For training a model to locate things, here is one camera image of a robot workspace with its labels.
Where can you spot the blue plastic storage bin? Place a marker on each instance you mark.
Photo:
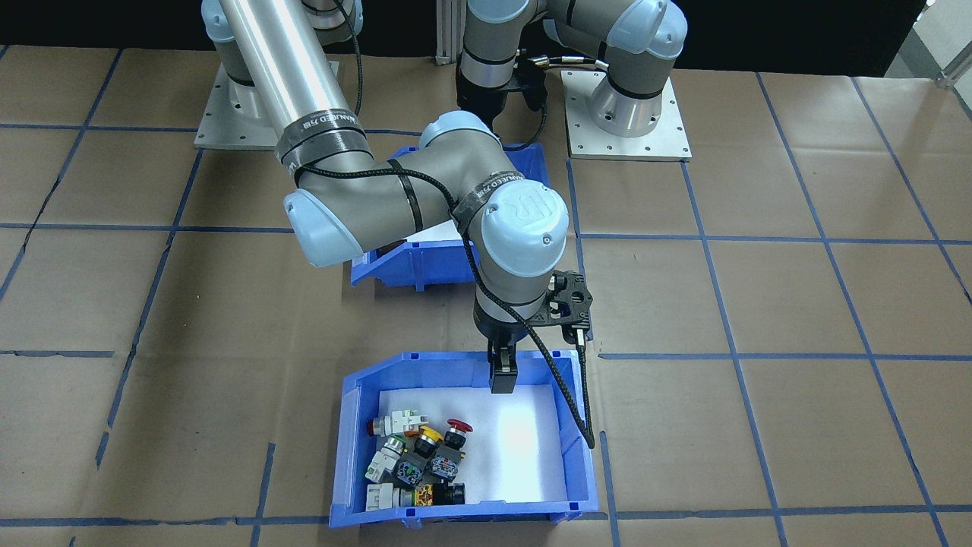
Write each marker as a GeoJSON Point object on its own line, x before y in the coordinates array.
{"type": "Point", "coordinates": [486, 513]}
{"type": "Point", "coordinates": [425, 266]}

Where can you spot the dark brown battery box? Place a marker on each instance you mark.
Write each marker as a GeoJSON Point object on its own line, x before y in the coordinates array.
{"type": "Point", "coordinates": [391, 248]}

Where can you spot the white foam pad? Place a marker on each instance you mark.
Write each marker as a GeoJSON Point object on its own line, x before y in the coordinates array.
{"type": "Point", "coordinates": [433, 241]}
{"type": "Point", "coordinates": [524, 456]}

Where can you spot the red mushroom emergency button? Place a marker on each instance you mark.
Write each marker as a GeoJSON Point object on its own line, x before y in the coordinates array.
{"type": "Point", "coordinates": [448, 456]}

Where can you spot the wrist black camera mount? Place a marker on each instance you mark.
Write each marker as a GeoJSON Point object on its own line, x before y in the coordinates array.
{"type": "Point", "coordinates": [531, 85]}
{"type": "Point", "coordinates": [569, 281]}

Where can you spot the short aluminium profile post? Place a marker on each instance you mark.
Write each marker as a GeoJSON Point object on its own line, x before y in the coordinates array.
{"type": "Point", "coordinates": [448, 30]}

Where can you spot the white red-headed pushbutton switch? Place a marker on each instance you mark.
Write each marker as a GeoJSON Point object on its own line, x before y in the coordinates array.
{"type": "Point", "coordinates": [402, 422]}

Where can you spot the grey yellow-headed pushbutton switch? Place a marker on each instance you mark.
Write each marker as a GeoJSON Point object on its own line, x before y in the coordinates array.
{"type": "Point", "coordinates": [414, 467]}

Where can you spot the black yellow-labelled selector switch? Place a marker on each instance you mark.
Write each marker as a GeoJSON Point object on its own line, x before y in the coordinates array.
{"type": "Point", "coordinates": [444, 494]}

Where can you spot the white green-ringed pushbutton switch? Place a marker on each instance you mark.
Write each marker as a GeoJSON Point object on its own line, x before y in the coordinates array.
{"type": "Point", "coordinates": [383, 460]}

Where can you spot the plain white switch block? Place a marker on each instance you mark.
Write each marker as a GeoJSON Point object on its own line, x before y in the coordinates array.
{"type": "Point", "coordinates": [383, 497]}

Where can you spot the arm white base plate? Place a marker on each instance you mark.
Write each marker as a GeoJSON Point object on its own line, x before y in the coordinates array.
{"type": "Point", "coordinates": [668, 148]}
{"type": "Point", "coordinates": [220, 133]}

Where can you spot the aluminium table rail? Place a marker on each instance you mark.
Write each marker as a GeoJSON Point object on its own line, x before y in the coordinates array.
{"type": "Point", "coordinates": [958, 74]}

